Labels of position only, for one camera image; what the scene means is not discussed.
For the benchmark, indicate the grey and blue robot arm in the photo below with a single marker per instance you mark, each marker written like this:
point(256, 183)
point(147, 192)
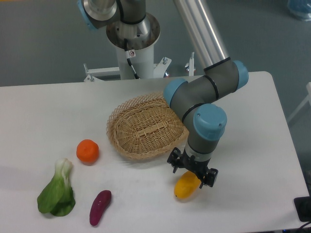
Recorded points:
point(193, 102)

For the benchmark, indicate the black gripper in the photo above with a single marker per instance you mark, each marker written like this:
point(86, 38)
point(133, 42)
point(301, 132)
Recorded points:
point(177, 160)

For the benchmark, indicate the purple sweet potato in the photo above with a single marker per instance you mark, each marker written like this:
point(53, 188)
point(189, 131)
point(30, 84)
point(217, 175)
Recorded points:
point(100, 204)

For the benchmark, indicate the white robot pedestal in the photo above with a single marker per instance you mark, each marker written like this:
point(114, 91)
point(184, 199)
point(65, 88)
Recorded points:
point(134, 46)

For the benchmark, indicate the green bok choy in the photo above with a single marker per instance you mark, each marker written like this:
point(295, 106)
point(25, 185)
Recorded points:
point(57, 198)

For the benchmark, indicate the white frame at right edge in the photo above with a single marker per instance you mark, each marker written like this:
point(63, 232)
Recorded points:
point(302, 107)

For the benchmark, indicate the black device at table edge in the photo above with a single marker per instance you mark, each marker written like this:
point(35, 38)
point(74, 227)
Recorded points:
point(303, 208)

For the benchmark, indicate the blue object in corner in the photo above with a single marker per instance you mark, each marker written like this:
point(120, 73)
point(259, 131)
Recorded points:
point(301, 9)

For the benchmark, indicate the yellow mango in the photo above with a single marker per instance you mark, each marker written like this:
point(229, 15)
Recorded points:
point(186, 185)

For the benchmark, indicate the orange tangerine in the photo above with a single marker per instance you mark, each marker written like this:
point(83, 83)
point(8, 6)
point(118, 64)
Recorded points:
point(87, 151)

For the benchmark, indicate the woven wicker basket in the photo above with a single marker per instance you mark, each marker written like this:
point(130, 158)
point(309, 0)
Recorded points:
point(145, 127)

